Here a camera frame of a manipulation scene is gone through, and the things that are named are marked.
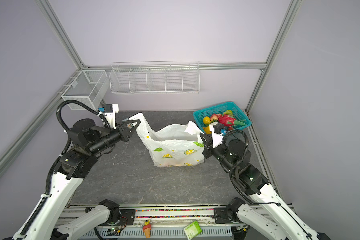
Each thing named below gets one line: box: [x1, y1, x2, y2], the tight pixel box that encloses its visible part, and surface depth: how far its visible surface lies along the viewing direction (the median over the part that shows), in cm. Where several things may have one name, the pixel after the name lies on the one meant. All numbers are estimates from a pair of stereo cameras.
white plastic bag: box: [128, 112, 205, 167], surface depth 68 cm
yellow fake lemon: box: [203, 116, 211, 124], surface depth 111 cm
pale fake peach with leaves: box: [210, 113, 222, 123], surface depth 111 cm
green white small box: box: [183, 220, 203, 240], surface depth 71 cm
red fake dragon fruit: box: [218, 114, 247, 127], surface depth 107 cm
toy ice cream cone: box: [143, 219, 152, 239], surface depth 71 cm
